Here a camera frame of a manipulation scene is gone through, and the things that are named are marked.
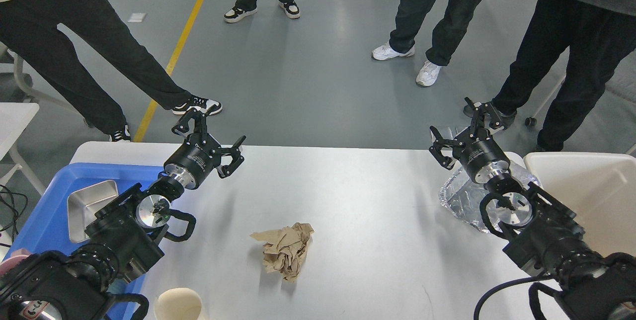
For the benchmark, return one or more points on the person in grey sweater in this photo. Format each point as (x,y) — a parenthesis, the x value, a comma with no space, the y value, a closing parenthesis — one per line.
(598,34)

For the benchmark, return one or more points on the grey wheeled chair base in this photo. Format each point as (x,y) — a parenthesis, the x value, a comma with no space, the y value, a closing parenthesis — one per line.
(20,78)

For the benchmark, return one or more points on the white plastic bin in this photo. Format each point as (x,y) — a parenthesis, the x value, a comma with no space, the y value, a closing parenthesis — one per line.
(600,188)

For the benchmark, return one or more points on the pink ribbed mug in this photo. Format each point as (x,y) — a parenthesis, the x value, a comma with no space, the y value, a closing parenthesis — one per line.
(11,262)

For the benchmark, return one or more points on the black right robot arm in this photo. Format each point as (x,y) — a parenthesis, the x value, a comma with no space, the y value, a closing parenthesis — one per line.
(542,236)

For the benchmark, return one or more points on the stainless steel rectangular tray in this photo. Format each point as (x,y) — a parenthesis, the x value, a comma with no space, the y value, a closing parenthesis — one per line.
(84,203)

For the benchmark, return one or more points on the blue plastic tray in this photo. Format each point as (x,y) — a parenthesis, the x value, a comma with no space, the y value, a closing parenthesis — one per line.
(49,210)

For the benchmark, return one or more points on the aluminium foil container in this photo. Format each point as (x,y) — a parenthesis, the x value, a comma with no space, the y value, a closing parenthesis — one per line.
(463,197)

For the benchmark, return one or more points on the beige paper cup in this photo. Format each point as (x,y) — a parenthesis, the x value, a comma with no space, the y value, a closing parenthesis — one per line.
(180,304)

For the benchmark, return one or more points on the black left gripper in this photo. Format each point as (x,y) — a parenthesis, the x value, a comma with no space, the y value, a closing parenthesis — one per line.
(190,165)

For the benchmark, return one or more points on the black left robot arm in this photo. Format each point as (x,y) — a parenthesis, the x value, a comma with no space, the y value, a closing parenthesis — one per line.
(155,213)

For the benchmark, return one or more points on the white side table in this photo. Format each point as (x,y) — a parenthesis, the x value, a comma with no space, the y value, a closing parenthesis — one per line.
(14,118)

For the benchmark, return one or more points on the crumpled brown paper napkin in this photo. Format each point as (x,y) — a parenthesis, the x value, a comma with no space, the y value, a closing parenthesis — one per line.
(285,250)

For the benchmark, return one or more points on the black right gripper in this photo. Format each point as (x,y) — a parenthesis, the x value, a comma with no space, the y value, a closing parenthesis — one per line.
(483,160)

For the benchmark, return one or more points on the person in beige top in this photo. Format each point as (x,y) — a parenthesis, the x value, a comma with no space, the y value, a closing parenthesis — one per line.
(30,29)

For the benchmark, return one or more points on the clear floor marker plate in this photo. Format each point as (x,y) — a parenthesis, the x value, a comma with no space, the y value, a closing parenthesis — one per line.
(447,132)

